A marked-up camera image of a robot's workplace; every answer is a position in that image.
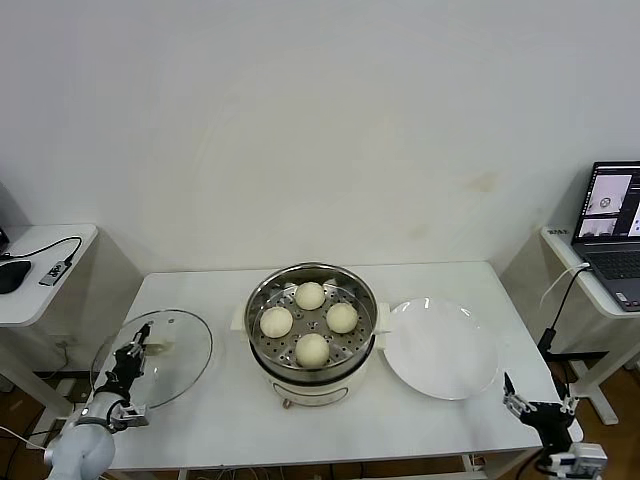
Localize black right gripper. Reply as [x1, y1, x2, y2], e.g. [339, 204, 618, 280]
[502, 371, 580, 451]

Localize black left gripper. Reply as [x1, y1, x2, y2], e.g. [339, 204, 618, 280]
[105, 322, 154, 398]

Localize round glass pot lid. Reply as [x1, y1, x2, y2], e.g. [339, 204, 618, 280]
[91, 308, 214, 410]

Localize white steamed baozi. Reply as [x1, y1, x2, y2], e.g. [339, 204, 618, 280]
[294, 332, 331, 369]
[258, 306, 294, 339]
[325, 302, 359, 335]
[293, 281, 326, 311]

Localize perforated steel steamer basket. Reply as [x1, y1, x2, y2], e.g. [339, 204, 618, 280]
[245, 262, 380, 382]

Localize white floor power strip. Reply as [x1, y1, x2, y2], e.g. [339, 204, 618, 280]
[58, 378, 87, 401]

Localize grey usb hub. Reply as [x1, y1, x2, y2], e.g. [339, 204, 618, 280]
[39, 260, 71, 287]

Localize white round plate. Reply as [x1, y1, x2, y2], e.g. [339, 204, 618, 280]
[383, 298, 500, 401]

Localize white side desk with mouse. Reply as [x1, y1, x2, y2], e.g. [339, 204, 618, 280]
[0, 223, 101, 416]

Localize black computer mouse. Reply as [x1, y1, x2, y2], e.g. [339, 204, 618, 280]
[0, 259, 34, 295]

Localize white side desk with laptop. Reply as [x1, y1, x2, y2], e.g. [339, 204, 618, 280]
[542, 224, 640, 426]

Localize grey open laptop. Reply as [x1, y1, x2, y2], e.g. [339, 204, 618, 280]
[572, 160, 640, 314]

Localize white electric cooker pot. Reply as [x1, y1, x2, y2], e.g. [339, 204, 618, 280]
[230, 298, 394, 412]

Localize dark grey monitor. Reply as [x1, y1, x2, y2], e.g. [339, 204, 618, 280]
[0, 178, 32, 255]

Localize black laptop power cable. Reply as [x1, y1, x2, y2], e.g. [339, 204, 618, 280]
[538, 267, 594, 356]

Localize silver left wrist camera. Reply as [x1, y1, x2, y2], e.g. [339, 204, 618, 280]
[108, 402, 150, 432]

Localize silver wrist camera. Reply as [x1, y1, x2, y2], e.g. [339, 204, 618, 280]
[572, 442, 609, 475]
[108, 402, 150, 432]

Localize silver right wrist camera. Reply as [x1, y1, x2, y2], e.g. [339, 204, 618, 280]
[572, 442, 609, 475]

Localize black usb hub cable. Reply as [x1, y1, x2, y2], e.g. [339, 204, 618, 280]
[0, 236, 85, 266]

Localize white laptop cable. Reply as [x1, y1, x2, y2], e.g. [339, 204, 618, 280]
[542, 264, 590, 304]

